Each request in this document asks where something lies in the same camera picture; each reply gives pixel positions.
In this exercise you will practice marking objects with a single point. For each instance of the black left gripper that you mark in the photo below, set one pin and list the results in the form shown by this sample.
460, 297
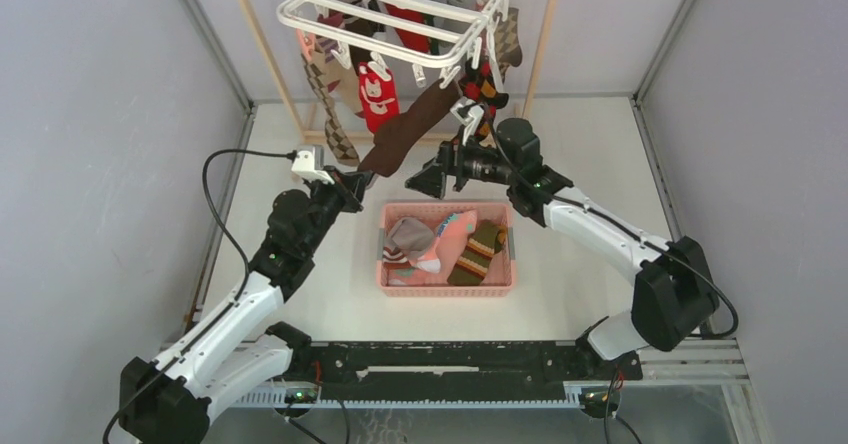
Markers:
355, 181

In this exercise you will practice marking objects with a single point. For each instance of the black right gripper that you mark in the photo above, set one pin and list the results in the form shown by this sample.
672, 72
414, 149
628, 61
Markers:
455, 157

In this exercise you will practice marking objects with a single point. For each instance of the brown argyle sock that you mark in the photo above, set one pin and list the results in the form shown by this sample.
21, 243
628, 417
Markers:
336, 138

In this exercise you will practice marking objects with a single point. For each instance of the dark brown sock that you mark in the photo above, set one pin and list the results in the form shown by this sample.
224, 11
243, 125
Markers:
397, 136

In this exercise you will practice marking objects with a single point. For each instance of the grey ribbed sock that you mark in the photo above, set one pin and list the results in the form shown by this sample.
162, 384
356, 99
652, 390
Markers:
405, 243

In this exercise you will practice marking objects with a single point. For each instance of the wooden hanger stand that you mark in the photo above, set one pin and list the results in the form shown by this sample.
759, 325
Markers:
267, 59

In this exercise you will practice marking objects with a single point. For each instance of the pink patterned sock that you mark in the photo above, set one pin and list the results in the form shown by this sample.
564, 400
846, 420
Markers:
433, 266

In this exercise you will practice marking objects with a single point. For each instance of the pink plastic basket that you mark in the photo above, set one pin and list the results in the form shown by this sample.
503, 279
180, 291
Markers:
433, 212

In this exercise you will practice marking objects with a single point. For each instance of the red black argyle sock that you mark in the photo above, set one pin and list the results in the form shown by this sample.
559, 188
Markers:
478, 85

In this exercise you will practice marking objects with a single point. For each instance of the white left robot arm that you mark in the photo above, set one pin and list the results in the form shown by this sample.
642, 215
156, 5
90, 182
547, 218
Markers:
178, 395

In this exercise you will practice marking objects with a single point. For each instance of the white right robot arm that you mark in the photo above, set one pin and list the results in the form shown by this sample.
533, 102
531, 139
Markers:
672, 291

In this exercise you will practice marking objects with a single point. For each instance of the white plastic clip hanger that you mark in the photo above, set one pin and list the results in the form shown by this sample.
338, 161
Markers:
444, 35

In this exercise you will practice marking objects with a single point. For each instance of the red bear sock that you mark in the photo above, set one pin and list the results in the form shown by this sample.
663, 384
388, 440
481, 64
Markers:
378, 95

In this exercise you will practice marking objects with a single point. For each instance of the red white patterned sock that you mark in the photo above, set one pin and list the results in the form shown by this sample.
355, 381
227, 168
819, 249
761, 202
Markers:
409, 40

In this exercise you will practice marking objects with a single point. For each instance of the pink plastic clip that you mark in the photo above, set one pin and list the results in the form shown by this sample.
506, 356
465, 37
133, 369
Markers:
307, 43

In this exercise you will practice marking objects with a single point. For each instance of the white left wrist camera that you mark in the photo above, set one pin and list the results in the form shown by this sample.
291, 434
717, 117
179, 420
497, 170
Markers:
308, 165

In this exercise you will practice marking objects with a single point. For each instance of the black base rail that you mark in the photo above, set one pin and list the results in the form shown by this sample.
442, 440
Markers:
418, 372

